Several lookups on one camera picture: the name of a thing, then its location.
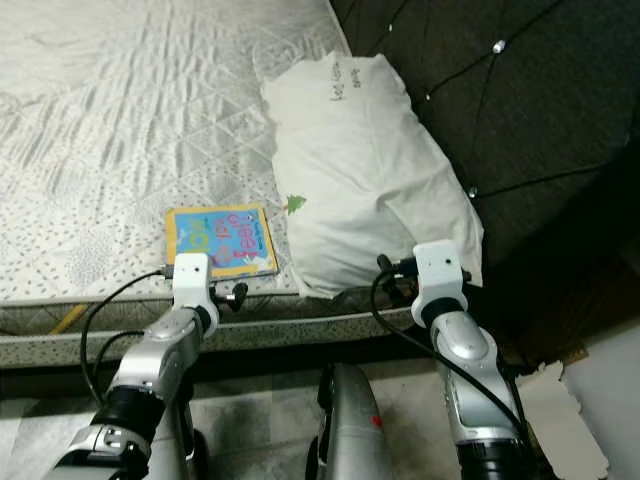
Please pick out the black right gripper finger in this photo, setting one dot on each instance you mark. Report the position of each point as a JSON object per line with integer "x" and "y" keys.
{"x": 385, "y": 267}

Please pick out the blue yellow children's book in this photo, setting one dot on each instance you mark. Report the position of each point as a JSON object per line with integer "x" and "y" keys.
{"x": 230, "y": 240}

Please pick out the white pillow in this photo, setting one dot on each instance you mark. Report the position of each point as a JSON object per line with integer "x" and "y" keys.
{"x": 370, "y": 180}

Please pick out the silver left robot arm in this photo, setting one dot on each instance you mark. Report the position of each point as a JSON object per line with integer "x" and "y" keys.
{"x": 160, "y": 370}

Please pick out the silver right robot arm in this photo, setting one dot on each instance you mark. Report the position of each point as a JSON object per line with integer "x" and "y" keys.
{"x": 470, "y": 360}

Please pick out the grey quilted mattress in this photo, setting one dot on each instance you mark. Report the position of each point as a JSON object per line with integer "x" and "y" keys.
{"x": 130, "y": 120}

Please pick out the black tufted headboard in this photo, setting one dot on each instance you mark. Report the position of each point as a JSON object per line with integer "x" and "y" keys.
{"x": 540, "y": 120}

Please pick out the white torn cardboard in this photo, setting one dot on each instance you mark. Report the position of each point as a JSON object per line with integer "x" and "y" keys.
{"x": 600, "y": 400}

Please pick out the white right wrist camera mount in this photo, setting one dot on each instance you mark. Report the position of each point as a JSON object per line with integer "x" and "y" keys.
{"x": 440, "y": 268}

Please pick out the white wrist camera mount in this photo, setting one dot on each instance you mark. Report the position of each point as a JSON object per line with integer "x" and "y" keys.
{"x": 440, "y": 268}
{"x": 195, "y": 280}

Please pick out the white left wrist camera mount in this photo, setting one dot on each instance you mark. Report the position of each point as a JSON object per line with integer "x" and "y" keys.
{"x": 195, "y": 280}

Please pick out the dark bed frame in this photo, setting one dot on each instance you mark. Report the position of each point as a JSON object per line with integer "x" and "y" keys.
{"x": 280, "y": 358}

